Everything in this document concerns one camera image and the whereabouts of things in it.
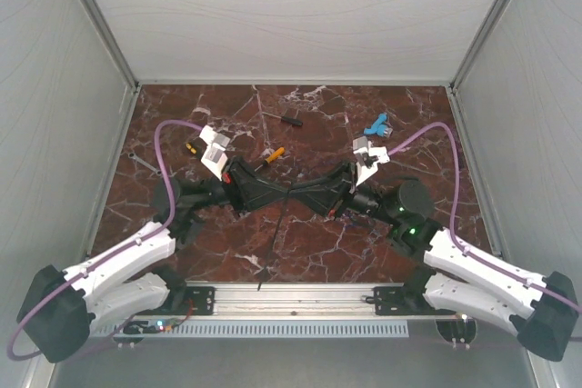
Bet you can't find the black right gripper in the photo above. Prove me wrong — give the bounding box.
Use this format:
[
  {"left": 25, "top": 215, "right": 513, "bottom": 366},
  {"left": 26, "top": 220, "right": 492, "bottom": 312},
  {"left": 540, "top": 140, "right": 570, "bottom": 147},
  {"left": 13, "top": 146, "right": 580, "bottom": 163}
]
[{"left": 286, "top": 159, "right": 397, "bottom": 227}]

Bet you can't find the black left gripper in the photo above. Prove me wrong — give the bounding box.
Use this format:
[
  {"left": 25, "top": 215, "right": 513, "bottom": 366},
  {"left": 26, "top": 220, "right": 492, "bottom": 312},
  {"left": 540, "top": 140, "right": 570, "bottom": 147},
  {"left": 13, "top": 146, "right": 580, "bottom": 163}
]
[{"left": 193, "top": 156, "right": 289, "bottom": 218}]

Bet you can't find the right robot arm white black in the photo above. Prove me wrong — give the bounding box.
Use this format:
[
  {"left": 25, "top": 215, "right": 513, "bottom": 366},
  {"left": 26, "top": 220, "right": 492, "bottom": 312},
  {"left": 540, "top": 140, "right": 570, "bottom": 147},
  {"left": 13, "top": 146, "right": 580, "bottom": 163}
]
[{"left": 289, "top": 163, "right": 579, "bottom": 362}]

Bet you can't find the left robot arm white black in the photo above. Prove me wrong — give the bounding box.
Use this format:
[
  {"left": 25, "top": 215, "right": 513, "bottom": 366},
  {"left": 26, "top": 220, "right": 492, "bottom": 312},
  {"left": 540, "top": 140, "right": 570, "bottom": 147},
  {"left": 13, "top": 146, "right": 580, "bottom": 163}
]
[{"left": 16, "top": 157, "right": 287, "bottom": 363}]

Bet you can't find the small black screwdriver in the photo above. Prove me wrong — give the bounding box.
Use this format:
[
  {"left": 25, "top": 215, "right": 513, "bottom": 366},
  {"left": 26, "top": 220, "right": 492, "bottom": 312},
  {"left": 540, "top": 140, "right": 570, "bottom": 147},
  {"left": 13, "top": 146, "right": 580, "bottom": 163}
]
[{"left": 263, "top": 112, "right": 303, "bottom": 127}]

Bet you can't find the yellow black small tool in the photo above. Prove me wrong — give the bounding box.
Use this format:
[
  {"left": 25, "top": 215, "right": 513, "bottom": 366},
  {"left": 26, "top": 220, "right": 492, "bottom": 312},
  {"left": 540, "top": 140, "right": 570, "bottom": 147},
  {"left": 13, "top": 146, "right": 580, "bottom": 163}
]
[{"left": 186, "top": 143, "right": 206, "bottom": 157}]

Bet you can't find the blue plastic connector piece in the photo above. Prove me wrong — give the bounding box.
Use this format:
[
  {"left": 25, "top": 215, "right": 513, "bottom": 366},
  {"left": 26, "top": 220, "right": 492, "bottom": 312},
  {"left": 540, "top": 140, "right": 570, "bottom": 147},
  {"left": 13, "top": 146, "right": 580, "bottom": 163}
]
[{"left": 363, "top": 113, "right": 393, "bottom": 137}]

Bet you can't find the small grey wrench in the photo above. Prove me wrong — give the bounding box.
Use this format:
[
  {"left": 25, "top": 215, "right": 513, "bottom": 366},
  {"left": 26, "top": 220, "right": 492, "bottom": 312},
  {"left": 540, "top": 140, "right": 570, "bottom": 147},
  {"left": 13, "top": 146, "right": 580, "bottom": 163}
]
[{"left": 127, "top": 152, "right": 162, "bottom": 175}]

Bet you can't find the orange handled screwdriver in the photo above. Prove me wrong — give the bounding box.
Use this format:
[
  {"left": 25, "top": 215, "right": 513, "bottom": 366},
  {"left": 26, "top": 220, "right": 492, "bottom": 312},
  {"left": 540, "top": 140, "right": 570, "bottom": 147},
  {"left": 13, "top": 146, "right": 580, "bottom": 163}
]
[{"left": 255, "top": 147, "right": 286, "bottom": 172}]

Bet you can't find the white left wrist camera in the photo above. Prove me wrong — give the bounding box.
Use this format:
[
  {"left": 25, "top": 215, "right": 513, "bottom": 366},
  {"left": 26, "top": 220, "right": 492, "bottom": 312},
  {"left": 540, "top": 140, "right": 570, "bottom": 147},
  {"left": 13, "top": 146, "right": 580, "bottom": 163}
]
[{"left": 199, "top": 125, "right": 231, "bottom": 180}]

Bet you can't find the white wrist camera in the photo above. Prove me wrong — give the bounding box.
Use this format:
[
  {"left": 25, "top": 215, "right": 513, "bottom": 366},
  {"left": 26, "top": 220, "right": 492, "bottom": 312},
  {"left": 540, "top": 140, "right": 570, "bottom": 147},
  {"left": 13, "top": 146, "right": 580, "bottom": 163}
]
[
  {"left": 352, "top": 136, "right": 390, "bottom": 186},
  {"left": 199, "top": 125, "right": 231, "bottom": 180}
]

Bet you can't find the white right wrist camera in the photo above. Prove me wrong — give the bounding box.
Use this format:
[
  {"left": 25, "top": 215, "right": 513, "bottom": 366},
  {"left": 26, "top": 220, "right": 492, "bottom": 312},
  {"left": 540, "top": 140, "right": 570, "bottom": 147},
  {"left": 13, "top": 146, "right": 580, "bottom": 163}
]
[{"left": 352, "top": 136, "right": 390, "bottom": 186}]

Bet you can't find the aluminium front rail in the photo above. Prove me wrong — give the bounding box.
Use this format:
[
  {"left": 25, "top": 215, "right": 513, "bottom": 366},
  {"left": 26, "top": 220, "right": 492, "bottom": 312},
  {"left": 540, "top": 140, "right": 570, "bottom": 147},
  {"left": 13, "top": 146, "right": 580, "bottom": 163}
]
[{"left": 126, "top": 281, "right": 542, "bottom": 322}]

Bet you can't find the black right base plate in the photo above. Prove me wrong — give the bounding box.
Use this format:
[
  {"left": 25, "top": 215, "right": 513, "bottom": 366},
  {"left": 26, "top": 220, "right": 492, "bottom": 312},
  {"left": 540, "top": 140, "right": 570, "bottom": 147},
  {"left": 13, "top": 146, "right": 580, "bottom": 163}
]
[{"left": 365, "top": 286, "right": 437, "bottom": 315}]

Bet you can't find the grey slotted cable duct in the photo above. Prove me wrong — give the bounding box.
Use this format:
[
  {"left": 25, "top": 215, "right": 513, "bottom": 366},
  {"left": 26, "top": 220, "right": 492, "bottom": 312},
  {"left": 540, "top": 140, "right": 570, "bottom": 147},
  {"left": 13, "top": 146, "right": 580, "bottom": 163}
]
[{"left": 117, "top": 319, "right": 409, "bottom": 339}]

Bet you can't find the aluminium corner post left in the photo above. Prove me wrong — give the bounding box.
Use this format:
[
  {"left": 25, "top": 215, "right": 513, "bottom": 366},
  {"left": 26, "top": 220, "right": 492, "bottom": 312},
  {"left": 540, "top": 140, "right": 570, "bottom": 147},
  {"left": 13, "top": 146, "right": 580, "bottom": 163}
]
[{"left": 52, "top": 0, "right": 140, "bottom": 92}]

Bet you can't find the aluminium corner post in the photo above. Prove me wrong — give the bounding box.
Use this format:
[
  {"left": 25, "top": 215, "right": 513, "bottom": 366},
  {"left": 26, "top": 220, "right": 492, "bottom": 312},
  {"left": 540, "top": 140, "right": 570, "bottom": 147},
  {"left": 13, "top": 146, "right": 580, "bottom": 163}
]
[
  {"left": 52, "top": 0, "right": 140, "bottom": 92},
  {"left": 447, "top": 0, "right": 540, "bottom": 92}
]

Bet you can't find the aluminium corner post right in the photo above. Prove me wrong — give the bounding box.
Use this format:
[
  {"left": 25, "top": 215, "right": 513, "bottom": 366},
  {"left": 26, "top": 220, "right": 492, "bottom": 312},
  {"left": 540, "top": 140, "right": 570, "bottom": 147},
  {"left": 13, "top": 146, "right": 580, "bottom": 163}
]
[{"left": 447, "top": 0, "right": 540, "bottom": 92}]

